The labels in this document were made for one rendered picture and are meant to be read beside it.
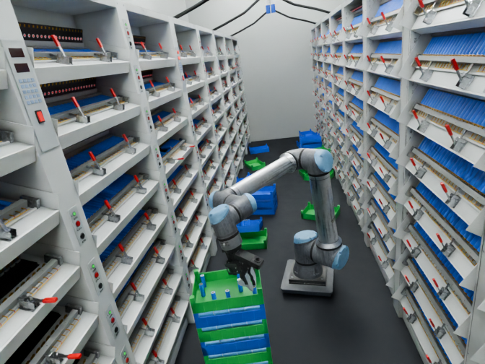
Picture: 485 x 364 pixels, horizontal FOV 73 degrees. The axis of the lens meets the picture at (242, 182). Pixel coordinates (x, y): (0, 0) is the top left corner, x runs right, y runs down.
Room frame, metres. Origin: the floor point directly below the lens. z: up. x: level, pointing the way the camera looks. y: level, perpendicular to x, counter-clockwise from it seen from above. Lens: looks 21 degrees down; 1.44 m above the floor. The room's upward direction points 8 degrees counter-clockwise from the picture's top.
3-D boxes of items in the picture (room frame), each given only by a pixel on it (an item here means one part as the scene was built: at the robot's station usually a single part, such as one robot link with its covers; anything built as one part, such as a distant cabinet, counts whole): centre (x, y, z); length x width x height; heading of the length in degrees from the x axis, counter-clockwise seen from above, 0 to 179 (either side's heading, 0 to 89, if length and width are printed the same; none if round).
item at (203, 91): (2.99, 0.28, 0.87); 0.20 x 0.09 x 1.74; 81
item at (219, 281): (1.18, 0.13, 0.52); 0.30 x 0.20 x 0.08; 89
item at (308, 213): (2.64, -0.66, 0.04); 0.30 x 0.20 x 0.08; 56
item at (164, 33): (2.30, 0.39, 0.87); 0.20 x 0.09 x 1.74; 81
